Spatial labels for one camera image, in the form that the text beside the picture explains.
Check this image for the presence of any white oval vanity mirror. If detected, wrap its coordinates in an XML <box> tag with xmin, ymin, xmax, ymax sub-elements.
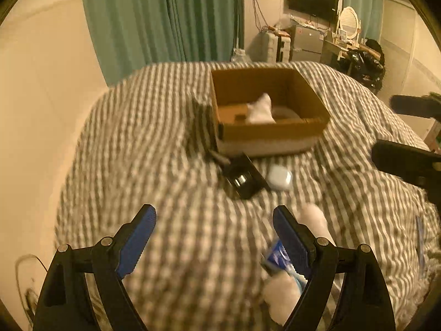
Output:
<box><xmin>338</xmin><ymin>6</ymin><xmax>360</xmax><ymax>40</ymax></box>

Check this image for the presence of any blue tissue packet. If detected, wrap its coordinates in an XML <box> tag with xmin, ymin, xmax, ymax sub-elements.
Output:
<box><xmin>262</xmin><ymin>239</ymin><xmax>307</xmax><ymax>292</ymax></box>

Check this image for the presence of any grey mini fridge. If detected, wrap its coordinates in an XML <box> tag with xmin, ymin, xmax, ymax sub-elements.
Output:
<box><xmin>289</xmin><ymin>25</ymin><xmax>323</xmax><ymax>62</ymax></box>

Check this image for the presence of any white plush toy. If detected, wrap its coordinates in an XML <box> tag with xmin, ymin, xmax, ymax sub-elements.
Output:
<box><xmin>263</xmin><ymin>203</ymin><xmax>336</xmax><ymax>326</ymax></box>

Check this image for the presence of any black bag on chair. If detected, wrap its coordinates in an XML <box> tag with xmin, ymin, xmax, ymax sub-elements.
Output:
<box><xmin>338</xmin><ymin>39</ymin><xmax>386</xmax><ymax>94</ymax></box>

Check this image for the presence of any brown cardboard box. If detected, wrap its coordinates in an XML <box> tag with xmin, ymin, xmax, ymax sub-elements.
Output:
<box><xmin>211</xmin><ymin>63</ymin><xmax>330</xmax><ymax>157</ymax></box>

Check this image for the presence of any clear water jug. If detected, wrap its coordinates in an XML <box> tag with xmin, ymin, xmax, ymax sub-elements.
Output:
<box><xmin>230</xmin><ymin>48</ymin><xmax>252</xmax><ymax>63</ymax></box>

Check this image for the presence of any white earbuds case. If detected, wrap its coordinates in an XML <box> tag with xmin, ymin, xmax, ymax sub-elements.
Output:
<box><xmin>266</xmin><ymin>164</ymin><xmax>293</xmax><ymax>191</ymax></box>

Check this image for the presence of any black wall television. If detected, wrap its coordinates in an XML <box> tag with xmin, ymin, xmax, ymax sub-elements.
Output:
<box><xmin>288</xmin><ymin>0</ymin><xmax>338</xmax><ymax>24</ymax></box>

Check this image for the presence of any white bear figurine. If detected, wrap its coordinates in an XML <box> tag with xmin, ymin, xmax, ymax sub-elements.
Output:
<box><xmin>245</xmin><ymin>94</ymin><xmax>275</xmax><ymax>124</ymax></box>

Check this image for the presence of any white suitcase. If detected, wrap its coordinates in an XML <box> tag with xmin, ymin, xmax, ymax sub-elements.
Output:
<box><xmin>261</xmin><ymin>31</ymin><xmax>291</xmax><ymax>63</ymax></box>

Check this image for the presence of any checkered grey white duvet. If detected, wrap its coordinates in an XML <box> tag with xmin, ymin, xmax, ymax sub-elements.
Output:
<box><xmin>55</xmin><ymin>62</ymin><xmax>440</xmax><ymax>330</ymax></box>

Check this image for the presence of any black round compact case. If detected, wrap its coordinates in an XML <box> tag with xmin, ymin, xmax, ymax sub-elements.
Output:
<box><xmin>208</xmin><ymin>150</ymin><xmax>269</xmax><ymax>199</ymax></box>

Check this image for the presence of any wooden dressing table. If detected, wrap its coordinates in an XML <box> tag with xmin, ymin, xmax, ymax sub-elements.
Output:
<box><xmin>320</xmin><ymin>40</ymin><xmax>381</xmax><ymax>68</ymax></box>

